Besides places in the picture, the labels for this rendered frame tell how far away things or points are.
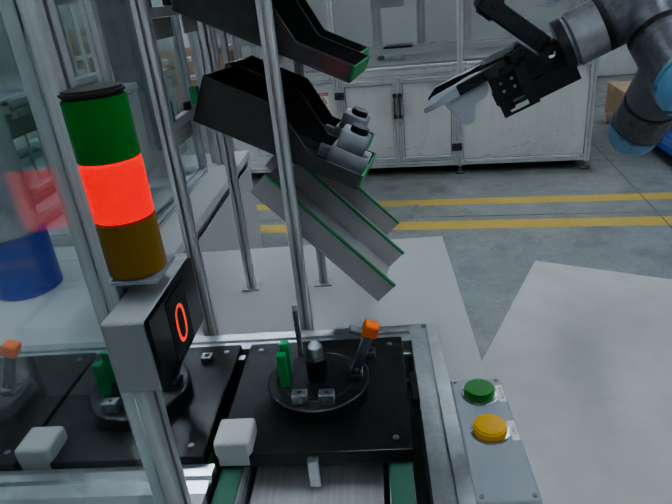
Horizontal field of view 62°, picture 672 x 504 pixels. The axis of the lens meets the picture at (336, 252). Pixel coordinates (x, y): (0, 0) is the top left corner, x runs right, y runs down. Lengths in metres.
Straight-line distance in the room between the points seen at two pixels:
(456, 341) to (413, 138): 3.84
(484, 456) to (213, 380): 0.39
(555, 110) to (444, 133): 0.87
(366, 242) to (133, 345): 0.64
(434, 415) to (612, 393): 0.34
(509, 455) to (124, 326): 0.46
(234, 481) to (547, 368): 0.56
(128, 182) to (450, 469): 0.47
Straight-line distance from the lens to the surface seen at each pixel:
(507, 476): 0.70
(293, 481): 0.76
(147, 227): 0.49
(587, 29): 0.85
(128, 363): 0.51
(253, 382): 0.84
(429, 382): 0.82
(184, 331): 0.55
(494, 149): 4.88
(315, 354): 0.76
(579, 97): 4.88
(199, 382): 0.86
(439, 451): 0.72
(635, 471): 0.89
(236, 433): 0.73
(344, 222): 1.04
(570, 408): 0.96
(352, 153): 0.91
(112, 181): 0.48
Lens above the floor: 1.46
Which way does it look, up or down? 25 degrees down
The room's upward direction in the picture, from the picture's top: 6 degrees counter-clockwise
